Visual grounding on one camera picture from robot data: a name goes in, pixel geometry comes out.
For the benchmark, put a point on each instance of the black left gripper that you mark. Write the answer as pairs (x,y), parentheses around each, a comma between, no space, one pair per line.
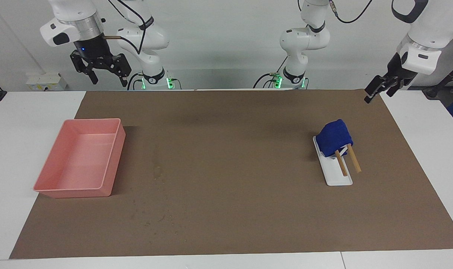
(398,73)

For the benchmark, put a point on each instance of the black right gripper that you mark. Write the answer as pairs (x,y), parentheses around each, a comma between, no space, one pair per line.
(93,56)

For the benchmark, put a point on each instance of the blue towel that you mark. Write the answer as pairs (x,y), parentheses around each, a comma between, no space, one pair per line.
(332,136)

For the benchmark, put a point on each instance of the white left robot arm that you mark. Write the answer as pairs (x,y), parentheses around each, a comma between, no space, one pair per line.
(304,41)

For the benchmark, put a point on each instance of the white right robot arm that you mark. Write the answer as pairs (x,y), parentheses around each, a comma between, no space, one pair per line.
(151,37)

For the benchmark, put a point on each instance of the black tripod stand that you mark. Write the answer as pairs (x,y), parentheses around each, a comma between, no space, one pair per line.
(444,80)

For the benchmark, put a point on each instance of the wooden rack rod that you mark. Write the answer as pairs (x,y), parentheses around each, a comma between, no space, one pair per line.
(341,163)
(354,158)

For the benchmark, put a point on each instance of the pink plastic bin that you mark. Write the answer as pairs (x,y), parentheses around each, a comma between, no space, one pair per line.
(80,160)

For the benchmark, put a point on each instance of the brown table mat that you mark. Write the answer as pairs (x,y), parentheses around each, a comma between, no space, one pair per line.
(230,205)

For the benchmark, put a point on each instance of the white wall socket box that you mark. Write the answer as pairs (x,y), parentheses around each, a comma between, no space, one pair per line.
(45,81)

